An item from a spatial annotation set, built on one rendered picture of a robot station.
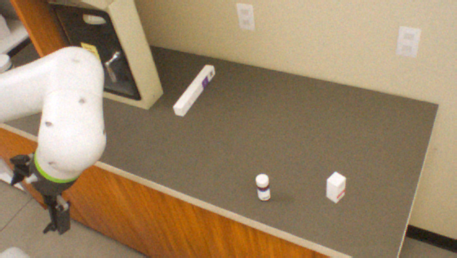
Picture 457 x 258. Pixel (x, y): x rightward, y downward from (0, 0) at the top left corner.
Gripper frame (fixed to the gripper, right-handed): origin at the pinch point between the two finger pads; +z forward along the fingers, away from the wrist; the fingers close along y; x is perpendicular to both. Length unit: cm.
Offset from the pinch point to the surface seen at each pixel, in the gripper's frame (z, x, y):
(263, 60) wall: 5, 113, -8
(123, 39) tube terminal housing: 10, 59, -38
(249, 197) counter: -1, 54, 32
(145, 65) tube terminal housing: 20, 70, -30
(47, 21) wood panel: 32, 52, -67
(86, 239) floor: 146, 61, 7
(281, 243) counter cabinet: 1, 56, 50
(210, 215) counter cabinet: 19, 52, 30
